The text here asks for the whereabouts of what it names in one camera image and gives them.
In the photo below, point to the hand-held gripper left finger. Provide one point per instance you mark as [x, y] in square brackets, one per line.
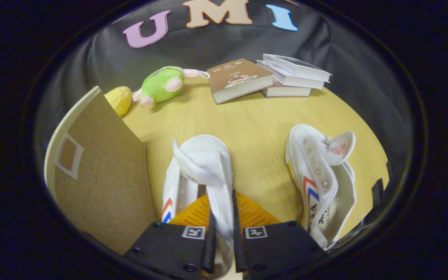
[169, 249]

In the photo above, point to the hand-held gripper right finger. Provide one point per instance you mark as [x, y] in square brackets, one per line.
[278, 249]

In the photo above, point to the white canvas shoe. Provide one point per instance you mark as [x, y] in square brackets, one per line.
[204, 155]
[313, 163]

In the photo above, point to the beige fabric storage box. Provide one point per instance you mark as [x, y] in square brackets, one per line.
[103, 182]

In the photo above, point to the black table clamp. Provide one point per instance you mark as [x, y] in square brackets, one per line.
[377, 191]

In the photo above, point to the yellow plush toy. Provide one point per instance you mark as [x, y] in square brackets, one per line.
[121, 99]

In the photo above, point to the green plush toy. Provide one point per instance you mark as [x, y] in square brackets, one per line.
[161, 83]

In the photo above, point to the white thick book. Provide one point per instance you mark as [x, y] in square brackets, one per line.
[298, 81]

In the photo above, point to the white book dark cover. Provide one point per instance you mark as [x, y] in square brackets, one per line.
[298, 66]

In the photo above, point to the black backdrop cloth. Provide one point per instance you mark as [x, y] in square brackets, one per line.
[325, 46]

